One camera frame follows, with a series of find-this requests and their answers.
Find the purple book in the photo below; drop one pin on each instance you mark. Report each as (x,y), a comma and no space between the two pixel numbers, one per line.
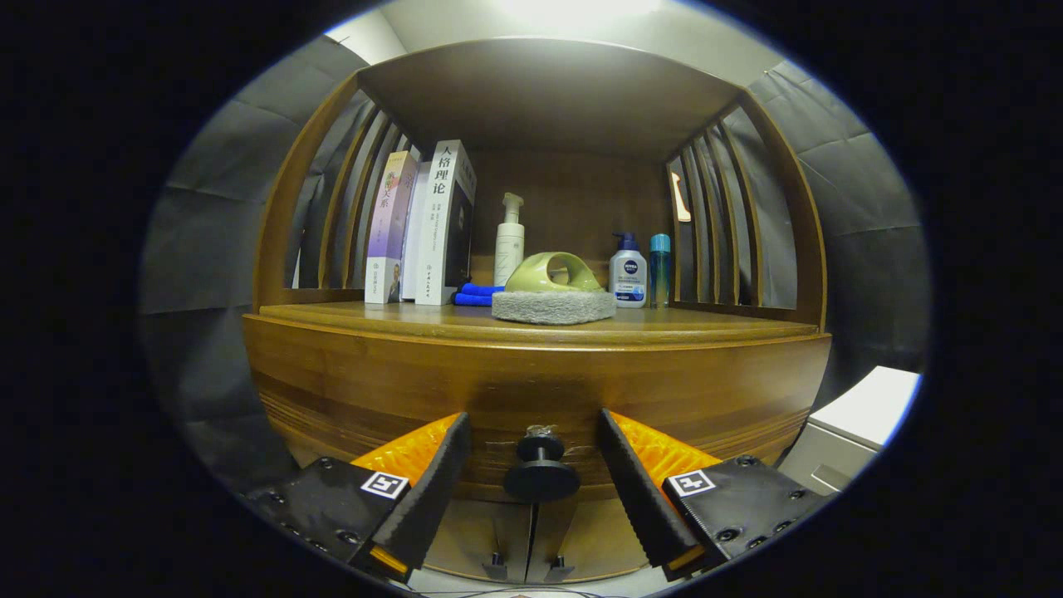
(386,224)

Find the slim teal bottle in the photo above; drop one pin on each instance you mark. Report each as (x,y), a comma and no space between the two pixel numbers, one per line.
(659,266)

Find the white pump bottle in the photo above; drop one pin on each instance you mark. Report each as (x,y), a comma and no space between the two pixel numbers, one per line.
(509,249)

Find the wooden countertop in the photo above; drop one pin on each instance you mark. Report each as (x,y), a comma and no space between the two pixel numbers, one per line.
(399,314)

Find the brown wooden cabinet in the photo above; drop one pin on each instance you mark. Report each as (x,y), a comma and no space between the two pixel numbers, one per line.
(548,100)

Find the white bottle with blue cap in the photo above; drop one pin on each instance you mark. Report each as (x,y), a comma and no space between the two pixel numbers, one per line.
(629,274)

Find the white book with portrait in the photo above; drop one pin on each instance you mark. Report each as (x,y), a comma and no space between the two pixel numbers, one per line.
(436,232)

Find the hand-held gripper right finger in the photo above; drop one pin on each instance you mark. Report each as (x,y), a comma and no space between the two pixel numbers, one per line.
(639,498)

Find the wooden cabinet door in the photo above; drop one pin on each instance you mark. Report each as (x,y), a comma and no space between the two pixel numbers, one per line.
(598,540)
(465,540)

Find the blue folded cloth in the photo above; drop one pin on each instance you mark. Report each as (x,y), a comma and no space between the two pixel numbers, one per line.
(477,295)

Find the wooden drawer with black knob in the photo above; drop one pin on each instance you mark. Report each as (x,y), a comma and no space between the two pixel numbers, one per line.
(531,382)

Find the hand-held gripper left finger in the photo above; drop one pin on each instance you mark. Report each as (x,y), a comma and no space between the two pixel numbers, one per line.
(432,498)

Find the ceiling light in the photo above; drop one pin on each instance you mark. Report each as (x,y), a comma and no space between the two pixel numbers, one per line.
(573,7)

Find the white side cabinet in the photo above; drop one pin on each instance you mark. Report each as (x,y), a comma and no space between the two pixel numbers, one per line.
(864,399)

